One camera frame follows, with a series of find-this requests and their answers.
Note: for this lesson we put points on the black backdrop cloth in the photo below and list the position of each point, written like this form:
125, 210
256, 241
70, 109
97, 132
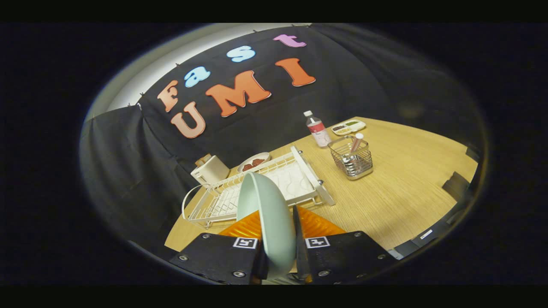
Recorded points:
128, 171

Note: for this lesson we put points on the red food pieces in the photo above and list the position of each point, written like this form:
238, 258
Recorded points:
253, 164

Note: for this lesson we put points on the pale green plate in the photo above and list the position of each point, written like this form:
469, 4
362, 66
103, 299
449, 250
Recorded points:
269, 222

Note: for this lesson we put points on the clear bottle with red label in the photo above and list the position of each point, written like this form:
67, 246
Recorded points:
319, 132

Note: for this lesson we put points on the white divided sauce dish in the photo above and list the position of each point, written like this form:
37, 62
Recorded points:
349, 127

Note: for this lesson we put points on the white toaster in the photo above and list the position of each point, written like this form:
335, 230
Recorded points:
212, 172

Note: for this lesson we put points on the small white dish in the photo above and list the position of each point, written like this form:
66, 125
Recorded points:
261, 156

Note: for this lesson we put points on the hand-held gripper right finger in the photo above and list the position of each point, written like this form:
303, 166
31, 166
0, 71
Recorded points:
300, 252

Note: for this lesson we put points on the black table clamp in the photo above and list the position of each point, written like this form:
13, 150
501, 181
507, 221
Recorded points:
472, 152
456, 186

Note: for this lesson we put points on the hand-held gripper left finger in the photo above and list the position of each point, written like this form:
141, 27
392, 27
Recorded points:
222, 256

